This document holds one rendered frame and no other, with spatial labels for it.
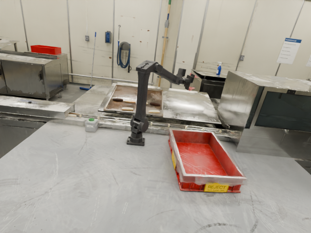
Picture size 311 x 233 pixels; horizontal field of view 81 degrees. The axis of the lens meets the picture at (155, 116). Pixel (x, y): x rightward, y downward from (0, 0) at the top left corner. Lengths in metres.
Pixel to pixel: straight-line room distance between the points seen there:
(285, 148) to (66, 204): 1.38
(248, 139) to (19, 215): 1.30
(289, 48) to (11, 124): 5.86
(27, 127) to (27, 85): 2.59
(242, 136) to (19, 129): 1.63
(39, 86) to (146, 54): 2.59
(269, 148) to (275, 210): 0.53
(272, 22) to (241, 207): 5.12
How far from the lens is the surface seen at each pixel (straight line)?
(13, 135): 1.79
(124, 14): 5.10
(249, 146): 1.44
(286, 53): 6.02
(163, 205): 0.90
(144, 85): 1.10
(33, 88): 4.18
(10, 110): 1.69
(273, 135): 1.47
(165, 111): 1.62
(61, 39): 5.57
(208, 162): 1.21
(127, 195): 0.92
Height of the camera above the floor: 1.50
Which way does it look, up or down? 24 degrees down
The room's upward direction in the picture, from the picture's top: 7 degrees clockwise
